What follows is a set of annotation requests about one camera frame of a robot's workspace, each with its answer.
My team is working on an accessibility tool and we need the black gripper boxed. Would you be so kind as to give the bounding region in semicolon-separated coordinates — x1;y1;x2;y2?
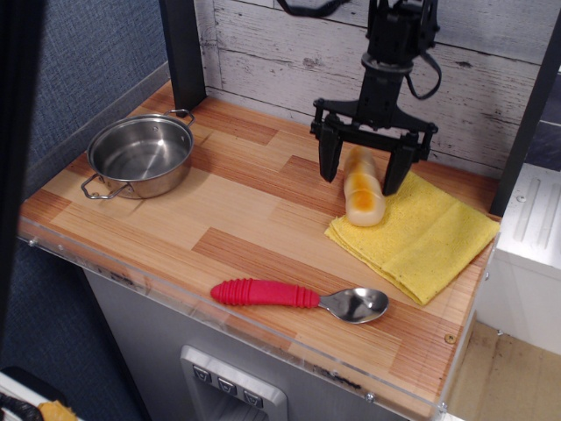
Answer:
310;53;438;195

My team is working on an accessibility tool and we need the toy bread loaf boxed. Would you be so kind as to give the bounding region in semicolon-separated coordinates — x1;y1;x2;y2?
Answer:
344;146;386;227

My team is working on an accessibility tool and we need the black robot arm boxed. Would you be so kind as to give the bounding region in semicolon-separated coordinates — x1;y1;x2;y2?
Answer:
311;1;440;196

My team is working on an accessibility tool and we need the yellow folded cloth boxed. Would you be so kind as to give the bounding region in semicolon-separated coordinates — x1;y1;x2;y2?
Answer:
324;173;500;305

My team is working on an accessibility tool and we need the white shelf unit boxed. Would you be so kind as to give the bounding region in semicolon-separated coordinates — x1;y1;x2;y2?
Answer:
475;164;560;354

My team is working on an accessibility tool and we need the small steel pot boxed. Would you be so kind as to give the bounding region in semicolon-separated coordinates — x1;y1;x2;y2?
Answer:
82;109;195;200

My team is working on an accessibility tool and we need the clear acrylic table guard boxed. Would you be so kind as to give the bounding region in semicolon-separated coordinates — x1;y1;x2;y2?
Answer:
17;61;501;417

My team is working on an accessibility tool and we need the grey toy fridge cabinet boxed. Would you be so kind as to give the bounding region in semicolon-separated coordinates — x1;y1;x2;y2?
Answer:
85;271;403;420

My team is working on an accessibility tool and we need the black foreground pole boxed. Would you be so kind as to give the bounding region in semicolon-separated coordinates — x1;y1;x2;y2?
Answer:
1;1;47;316

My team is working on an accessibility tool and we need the orange yellow object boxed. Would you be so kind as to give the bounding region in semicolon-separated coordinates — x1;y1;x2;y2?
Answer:
38;401;78;421

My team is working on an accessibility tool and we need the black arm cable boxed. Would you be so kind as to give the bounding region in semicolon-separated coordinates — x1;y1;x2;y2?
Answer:
274;0;443;100

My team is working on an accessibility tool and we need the red handled metal spoon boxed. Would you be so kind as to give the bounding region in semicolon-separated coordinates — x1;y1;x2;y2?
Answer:
210;279;389;325

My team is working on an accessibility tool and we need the black right frame post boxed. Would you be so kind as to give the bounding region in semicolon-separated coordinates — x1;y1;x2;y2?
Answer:
489;15;560;217

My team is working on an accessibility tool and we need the black frame post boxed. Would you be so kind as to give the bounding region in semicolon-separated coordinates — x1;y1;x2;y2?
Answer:
489;15;560;217
159;0;207;111

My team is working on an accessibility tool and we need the black left frame post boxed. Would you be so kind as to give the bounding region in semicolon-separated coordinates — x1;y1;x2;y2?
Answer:
159;0;207;111

